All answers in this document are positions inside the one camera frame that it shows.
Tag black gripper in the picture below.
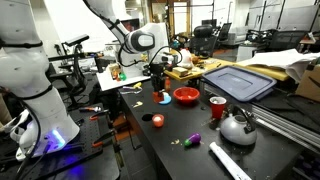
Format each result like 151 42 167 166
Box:
148 62 167 96

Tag orange sauce bottle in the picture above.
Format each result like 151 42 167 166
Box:
164 76 172 93

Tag small blue plate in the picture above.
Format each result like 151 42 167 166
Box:
159 93 173 106

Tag small tan box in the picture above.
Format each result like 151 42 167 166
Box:
171 66 190 78

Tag silver fork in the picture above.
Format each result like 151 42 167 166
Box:
119 88 143 95

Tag red plastic bowl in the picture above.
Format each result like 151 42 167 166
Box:
172 86 201 105

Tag white box stand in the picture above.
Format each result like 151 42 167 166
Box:
114 41 144 79

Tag small orange cup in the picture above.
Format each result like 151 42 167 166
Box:
151 113 166 129

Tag white plastic bag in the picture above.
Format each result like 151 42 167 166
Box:
179 48 195 70

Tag white board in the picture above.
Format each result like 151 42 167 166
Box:
96 68 153 93

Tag purple eggplant toy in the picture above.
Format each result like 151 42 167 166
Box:
183 132 202 148

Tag red plastic cup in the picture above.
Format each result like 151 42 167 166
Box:
209 96 228 120

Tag black office chair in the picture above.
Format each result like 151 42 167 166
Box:
188 23 221 59

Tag dark blue bin lid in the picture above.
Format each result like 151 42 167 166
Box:
201 65 278 103

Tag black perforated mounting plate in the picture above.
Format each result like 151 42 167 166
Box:
0 103 121 180

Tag wooden table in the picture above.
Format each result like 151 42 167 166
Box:
141 53 291 83

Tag white tube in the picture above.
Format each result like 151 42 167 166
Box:
208 141 253 180

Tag white paper sheets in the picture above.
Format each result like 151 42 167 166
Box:
235 48 320 84

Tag black mesh chair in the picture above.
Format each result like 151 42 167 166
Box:
268 29 308 53

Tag cardboard box black tape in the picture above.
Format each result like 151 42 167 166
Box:
294 58 320 103

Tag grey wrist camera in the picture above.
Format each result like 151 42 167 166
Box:
161 54 176 64

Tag silver clamp orange handle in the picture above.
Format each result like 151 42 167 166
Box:
78 105 103 113

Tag black clamp orange handle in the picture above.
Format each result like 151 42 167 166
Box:
89 109 111 122
91 129 118 149

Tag grey kettle black handle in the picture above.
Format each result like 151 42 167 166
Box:
219 105 258 146

